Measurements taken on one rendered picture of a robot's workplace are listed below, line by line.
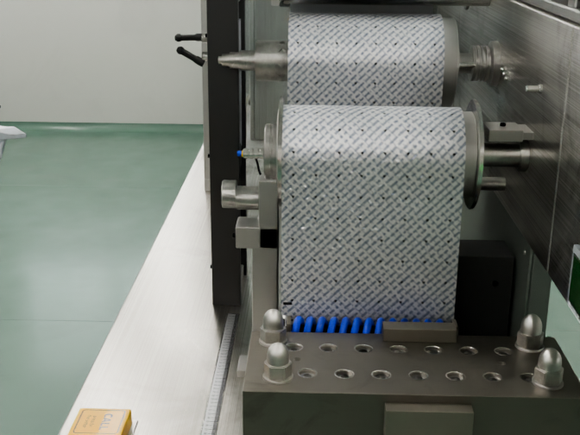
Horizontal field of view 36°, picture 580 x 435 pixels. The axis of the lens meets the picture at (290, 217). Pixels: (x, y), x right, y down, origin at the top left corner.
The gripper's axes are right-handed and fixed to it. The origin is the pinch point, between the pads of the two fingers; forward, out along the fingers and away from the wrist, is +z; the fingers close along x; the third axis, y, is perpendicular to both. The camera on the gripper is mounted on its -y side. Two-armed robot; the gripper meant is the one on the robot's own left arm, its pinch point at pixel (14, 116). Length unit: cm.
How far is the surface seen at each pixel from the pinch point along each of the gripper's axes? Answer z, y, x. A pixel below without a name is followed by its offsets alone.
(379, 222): 31, -2, 60
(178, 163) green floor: 204, 174, -360
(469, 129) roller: 41, -14, 62
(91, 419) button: -6, 25, 51
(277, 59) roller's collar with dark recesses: 33.9, -14.2, 26.4
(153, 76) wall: 229, 145, -460
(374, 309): 30, 11, 62
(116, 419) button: -3, 24, 52
